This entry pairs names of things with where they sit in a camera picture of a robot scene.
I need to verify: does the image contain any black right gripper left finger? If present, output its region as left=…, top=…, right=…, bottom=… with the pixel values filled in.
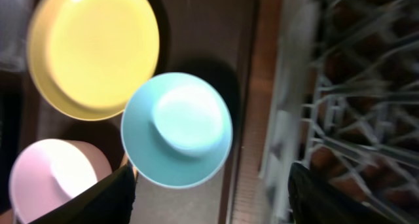
left=34, top=164, right=136, bottom=224

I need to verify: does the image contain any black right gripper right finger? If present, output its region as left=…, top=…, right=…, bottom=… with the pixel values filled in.
left=288, top=162, right=393, bottom=224

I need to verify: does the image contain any pink bowl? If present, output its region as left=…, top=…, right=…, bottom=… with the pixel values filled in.
left=9, top=139, right=112, bottom=223

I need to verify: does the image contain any light blue bowl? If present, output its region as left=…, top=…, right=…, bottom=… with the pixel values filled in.
left=120, top=72, right=233, bottom=189

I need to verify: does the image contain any grey dishwasher rack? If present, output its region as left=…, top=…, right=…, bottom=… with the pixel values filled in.
left=259, top=0, right=418, bottom=223

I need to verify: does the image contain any black waste tray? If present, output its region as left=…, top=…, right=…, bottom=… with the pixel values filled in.
left=1, top=71, right=22, bottom=214

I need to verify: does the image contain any yellow plate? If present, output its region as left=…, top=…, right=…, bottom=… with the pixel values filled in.
left=27, top=0, right=160, bottom=121

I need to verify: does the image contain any brown serving tray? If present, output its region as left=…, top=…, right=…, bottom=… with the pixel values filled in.
left=19, top=0, right=259, bottom=224

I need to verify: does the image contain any clear plastic bin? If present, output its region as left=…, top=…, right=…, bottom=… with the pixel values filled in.
left=1, top=0, right=35, bottom=73

